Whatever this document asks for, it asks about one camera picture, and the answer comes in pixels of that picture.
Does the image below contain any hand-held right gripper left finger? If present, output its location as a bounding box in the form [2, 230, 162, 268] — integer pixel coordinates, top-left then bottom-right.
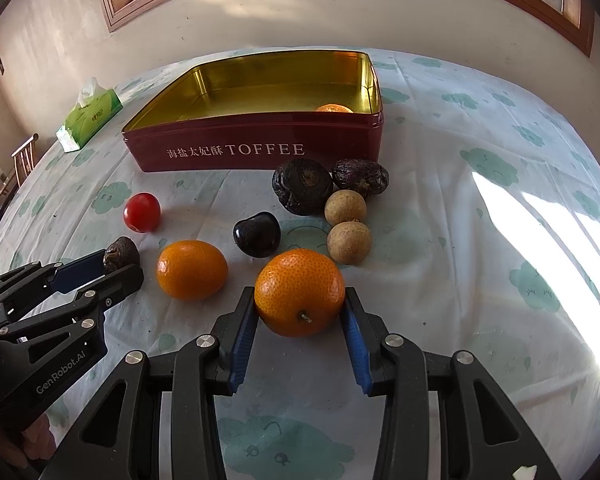
[40, 286, 260, 480]

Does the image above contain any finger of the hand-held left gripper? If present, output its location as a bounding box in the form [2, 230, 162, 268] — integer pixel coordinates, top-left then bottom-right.
[0, 264, 145, 345]
[0, 249, 106, 328]

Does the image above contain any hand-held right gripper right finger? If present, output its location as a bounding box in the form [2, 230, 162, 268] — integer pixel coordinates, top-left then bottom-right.
[341, 286, 563, 480]

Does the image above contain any small brown wrinkled fruit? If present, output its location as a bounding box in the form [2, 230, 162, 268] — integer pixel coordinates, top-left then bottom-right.
[103, 236, 141, 275]

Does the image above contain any orange with stem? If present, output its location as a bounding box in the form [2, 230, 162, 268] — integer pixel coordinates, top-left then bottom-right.
[254, 248, 346, 338]

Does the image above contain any dark purple glossy plum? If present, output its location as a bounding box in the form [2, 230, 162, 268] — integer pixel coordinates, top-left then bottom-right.
[232, 211, 281, 259]

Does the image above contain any tan longan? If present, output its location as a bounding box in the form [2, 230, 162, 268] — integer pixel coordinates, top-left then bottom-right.
[327, 221, 372, 265]
[324, 189, 368, 227]

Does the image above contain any large wrinkled passion fruit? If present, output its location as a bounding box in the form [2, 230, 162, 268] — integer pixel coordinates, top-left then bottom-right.
[272, 158, 333, 216]

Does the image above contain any wrinkled purple passion fruit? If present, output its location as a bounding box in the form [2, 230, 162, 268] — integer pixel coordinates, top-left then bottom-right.
[331, 159, 390, 200]

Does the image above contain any dark red rectangular tin box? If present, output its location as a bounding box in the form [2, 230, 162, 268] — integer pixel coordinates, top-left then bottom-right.
[121, 51, 385, 174]

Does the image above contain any person's left hand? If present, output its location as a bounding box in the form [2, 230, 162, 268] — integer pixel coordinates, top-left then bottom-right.
[21, 412, 57, 462]

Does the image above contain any red cherry tomato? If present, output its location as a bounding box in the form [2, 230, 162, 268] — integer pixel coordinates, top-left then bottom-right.
[123, 192, 162, 234]

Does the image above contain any wooden chair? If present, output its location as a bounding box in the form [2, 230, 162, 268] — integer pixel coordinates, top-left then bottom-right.
[0, 132, 40, 221]

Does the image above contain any white tablecloth with green print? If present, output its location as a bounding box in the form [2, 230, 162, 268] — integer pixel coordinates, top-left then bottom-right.
[0, 47, 600, 480]

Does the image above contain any green tissue pack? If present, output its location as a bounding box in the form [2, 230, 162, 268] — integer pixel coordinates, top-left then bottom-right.
[56, 77, 124, 153]

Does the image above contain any brown wooden window frame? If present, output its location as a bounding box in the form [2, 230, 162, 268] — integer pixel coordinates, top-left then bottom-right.
[94, 0, 596, 58]

